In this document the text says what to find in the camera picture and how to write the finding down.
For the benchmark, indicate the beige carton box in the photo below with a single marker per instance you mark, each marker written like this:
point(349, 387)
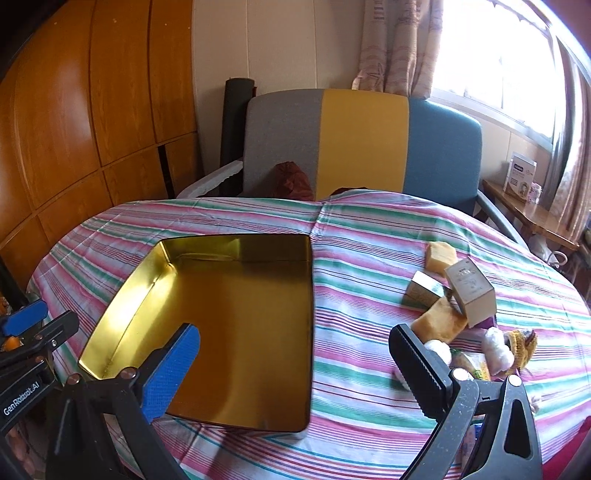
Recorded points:
point(475, 295)

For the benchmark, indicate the grey yellow blue chair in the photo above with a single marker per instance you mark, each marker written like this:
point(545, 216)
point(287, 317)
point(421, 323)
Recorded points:
point(364, 143)

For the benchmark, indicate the dark red cloth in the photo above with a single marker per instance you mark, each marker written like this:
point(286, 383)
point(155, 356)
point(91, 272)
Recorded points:
point(291, 182)

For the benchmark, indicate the small pink jar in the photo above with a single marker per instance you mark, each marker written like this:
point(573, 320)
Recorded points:
point(535, 194)

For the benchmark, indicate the green yellow snack packet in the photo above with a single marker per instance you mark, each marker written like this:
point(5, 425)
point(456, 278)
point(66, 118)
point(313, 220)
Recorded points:
point(471, 364)

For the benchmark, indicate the gold tin box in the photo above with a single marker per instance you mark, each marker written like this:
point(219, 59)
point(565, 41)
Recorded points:
point(240, 332)

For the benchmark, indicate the window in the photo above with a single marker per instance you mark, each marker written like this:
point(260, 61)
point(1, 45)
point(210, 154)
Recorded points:
point(498, 55)

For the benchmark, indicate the small gold box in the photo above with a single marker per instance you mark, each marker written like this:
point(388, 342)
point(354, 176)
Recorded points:
point(420, 290)

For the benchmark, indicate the striped tablecloth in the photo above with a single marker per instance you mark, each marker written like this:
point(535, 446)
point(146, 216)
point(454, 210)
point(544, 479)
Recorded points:
point(369, 240)

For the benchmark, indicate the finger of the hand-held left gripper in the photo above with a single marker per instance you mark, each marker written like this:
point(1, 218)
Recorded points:
point(51, 334)
point(23, 318)

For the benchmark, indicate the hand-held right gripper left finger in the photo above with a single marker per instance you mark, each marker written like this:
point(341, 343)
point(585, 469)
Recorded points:
point(171, 369)

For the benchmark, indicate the small bun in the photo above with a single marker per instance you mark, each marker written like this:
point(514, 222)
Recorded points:
point(438, 261)

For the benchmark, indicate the large yellow sponge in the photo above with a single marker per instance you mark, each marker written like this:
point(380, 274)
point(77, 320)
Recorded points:
point(438, 323)

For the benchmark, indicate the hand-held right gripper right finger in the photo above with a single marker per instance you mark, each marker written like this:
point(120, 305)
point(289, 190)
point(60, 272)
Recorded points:
point(418, 369)

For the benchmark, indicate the wooden wardrobe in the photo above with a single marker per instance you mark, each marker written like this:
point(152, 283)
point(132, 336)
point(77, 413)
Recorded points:
point(92, 115)

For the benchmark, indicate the black rolled mat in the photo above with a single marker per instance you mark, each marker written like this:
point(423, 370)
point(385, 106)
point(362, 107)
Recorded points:
point(233, 120)

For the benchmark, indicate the white printed carton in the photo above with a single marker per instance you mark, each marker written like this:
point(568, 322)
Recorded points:
point(519, 177)

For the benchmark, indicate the yellow knit pouch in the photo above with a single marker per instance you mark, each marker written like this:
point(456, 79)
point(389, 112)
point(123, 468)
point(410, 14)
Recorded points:
point(524, 344)

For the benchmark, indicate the wooden side table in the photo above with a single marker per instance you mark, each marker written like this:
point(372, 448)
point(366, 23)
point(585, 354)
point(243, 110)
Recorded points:
point(531, 217)

